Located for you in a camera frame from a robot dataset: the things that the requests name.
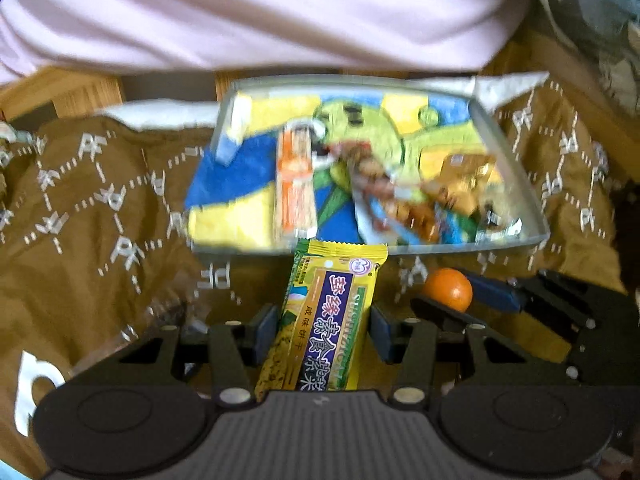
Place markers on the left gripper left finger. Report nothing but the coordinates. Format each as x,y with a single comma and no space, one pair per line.
233,349

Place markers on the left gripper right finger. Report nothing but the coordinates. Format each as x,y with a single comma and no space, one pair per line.
411,345

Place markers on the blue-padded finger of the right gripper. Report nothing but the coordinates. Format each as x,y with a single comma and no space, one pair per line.
499,295

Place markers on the rice cracker clear packet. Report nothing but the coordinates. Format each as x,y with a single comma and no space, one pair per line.
496,228

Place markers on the yellow biscuit packet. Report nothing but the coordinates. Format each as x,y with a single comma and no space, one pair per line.
324,318

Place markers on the blue candy packet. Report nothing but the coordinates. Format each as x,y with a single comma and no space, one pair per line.
421,223

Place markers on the golden snack packet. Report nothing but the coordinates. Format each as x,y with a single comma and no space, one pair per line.
461,183

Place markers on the orange cracker packet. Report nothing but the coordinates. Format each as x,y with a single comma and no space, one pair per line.
295,211

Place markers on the pink sausage white packet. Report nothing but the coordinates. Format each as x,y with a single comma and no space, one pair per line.
367,178

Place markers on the dark dried meat clear packet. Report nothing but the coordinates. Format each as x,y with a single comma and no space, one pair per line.
189,318

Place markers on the small orange tangerine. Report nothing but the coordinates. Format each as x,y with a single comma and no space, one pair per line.
449,287

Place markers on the grey metal tray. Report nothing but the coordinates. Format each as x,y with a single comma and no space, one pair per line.
380,159

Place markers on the brown PF printed blanket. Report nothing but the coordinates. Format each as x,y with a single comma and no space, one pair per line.
93,239

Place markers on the plastic bag of clothes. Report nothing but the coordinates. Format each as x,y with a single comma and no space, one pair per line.
605,32

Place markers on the pink draped cloth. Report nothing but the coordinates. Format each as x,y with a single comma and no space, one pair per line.
128,36

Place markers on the wooden bed frame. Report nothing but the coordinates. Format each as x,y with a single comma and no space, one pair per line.
73,93

